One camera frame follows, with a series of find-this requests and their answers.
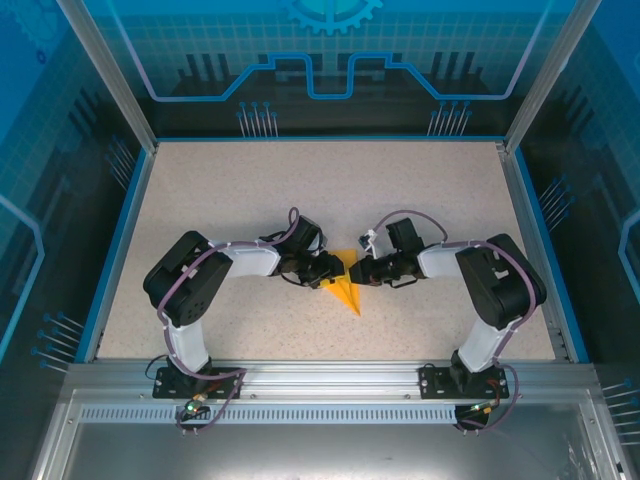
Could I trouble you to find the green lit cable connector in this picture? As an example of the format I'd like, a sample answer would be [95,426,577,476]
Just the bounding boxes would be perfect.
[467,397,503,417]
[182,393,210,417]

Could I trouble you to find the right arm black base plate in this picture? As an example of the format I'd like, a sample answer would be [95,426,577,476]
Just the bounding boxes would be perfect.
[418,363,511,400]

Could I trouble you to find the aluminium frame post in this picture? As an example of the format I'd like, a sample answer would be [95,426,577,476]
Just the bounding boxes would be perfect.
[502,0,599,154]
[54,0,160,154]

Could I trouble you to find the slotted cable duct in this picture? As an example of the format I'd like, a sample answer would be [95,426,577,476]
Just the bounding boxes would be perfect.
[79,405,464,426]

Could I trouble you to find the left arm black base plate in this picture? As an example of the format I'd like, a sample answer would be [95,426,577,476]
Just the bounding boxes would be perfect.
[153,366,246,400]

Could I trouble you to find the blue printed side panel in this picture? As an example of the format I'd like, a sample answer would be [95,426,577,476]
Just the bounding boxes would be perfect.
[519,0,640,480]
[0,0,149,480]

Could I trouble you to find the grey metal tray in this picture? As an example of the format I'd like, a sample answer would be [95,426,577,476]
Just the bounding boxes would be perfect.
[29,389,626,480]

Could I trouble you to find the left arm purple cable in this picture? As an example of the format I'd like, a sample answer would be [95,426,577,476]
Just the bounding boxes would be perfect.
[157,207,301,436]

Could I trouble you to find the aluminium side rail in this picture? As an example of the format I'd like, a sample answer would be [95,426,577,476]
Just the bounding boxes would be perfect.
[496,141,574,362]

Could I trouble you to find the blue printed gear panel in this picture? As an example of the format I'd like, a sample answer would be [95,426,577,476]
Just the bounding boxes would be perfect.
[59,0,591,140]

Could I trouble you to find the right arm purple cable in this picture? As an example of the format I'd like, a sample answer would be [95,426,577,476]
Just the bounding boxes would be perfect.
[372,209,541,436]

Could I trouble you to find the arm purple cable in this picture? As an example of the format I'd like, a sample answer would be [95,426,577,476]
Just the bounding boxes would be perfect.
[372,209,541,436]
[157,207,301,436]

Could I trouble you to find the yellow paper sheet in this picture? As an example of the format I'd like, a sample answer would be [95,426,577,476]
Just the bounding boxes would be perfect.
[319,248,363,318]

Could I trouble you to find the long aluminium base rail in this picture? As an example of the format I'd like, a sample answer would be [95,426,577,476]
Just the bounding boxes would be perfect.
[64,359,599,401]

